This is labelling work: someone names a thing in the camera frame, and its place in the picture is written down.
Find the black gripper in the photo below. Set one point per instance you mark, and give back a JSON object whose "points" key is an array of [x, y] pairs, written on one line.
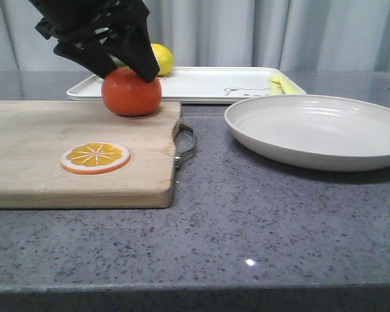
{"points": [[125, 21]]}

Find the orange mandarin fruit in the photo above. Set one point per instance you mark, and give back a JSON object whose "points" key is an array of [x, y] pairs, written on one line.
{"points": [[126, 94]]}

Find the beige round plate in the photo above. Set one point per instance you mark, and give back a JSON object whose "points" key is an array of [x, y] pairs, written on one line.
{"points": [[316, 132]]}

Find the white bear print tray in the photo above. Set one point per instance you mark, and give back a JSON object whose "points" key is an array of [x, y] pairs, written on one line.
{"points": [[215, 85]]}

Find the green lime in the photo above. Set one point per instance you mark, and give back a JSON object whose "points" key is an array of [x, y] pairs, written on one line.
{"points": [[117, 62]]}

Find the yellow lemon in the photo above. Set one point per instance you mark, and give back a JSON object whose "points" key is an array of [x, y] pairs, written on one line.
{"points": [[164, 58]]}

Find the orange slice toy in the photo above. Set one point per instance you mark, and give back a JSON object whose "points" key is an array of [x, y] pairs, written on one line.
{"points": [[95, 158]]}

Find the wooden cutting board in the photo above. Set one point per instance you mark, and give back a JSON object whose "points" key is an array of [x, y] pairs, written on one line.
{"points": [[35, 134]]}

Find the yellow plastic knife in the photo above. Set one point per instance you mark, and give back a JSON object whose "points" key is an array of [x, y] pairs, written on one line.
{"points": [[276, 87]]}

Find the yellow plastic fork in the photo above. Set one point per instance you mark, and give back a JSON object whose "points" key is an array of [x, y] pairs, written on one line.
{"points": [[289, 86]]}

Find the grey curtain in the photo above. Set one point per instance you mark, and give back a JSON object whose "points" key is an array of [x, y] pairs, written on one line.
{"points": [[287, 35]]}

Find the metal cutting board handle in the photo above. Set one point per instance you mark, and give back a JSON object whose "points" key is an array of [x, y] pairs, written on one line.
{"points": [[184, 141]]}

